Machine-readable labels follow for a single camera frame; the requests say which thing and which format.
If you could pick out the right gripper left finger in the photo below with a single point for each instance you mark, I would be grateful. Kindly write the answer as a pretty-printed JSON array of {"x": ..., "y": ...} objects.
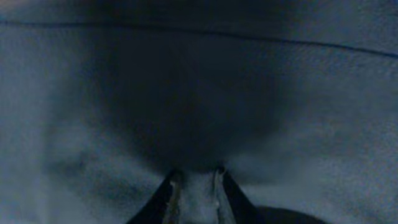
[{"x": 162, "y": 207}]

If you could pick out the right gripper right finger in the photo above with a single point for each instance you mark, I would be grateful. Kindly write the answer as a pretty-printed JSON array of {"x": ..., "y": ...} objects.
[{"x": 233, "y": 206}]

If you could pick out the black leggings with grey waistband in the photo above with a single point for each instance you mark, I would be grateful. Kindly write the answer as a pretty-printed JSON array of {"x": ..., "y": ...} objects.
[{"x": 101, "y": 100}]

